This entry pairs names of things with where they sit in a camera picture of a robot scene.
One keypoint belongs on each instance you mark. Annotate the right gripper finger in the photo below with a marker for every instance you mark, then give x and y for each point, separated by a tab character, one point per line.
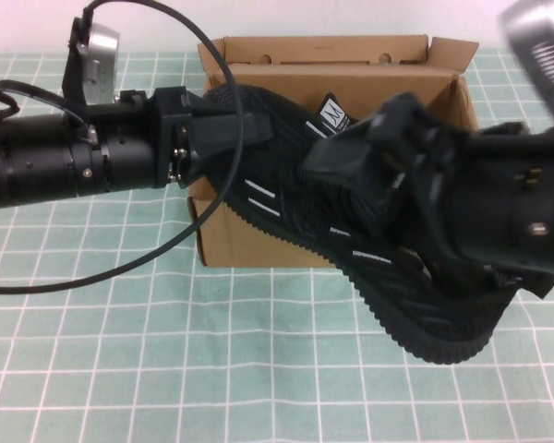
346	157

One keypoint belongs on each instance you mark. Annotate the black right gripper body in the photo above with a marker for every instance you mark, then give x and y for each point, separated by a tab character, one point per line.
415	152

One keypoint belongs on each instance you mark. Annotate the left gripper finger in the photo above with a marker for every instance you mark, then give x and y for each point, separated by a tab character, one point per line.
231	131

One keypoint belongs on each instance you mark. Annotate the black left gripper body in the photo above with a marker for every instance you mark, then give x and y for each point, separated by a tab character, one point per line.
166	120

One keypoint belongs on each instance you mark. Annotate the black knit sneaker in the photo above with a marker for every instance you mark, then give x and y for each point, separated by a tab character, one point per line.
334	113
304	194

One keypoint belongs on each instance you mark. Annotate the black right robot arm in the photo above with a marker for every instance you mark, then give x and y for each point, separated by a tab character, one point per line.
512	207

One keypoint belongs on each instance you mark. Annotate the brown cardboard shoe box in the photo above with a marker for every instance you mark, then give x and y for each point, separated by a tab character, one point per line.
258	249

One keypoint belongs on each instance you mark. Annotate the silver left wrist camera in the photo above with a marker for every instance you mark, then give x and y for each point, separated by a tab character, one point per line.
101	60

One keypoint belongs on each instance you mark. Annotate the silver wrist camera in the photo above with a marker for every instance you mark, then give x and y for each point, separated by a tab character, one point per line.
101	60
545	51

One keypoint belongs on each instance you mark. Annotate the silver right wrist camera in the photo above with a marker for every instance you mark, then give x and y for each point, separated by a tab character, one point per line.
545	51

